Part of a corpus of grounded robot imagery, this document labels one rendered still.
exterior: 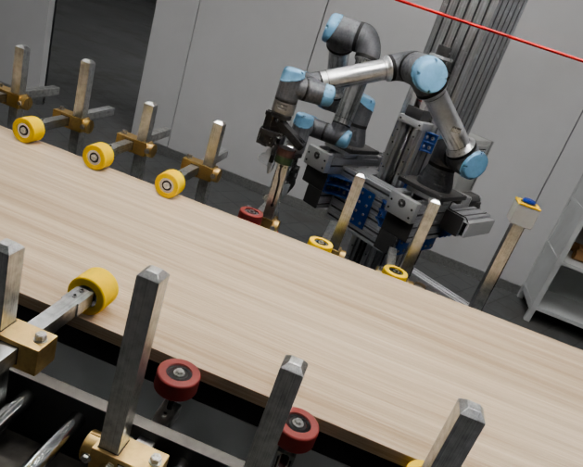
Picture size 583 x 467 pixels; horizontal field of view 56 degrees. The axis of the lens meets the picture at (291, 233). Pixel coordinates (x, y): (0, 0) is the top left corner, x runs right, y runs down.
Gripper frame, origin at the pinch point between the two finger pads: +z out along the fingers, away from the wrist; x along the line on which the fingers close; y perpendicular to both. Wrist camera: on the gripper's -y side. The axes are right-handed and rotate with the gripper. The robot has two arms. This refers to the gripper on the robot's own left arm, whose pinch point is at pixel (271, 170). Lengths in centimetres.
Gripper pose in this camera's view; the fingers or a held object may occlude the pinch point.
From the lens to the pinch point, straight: 192.3
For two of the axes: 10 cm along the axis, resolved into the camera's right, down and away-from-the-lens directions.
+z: -3.0, 8.8, 3.8
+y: -9.3, -3.6, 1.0
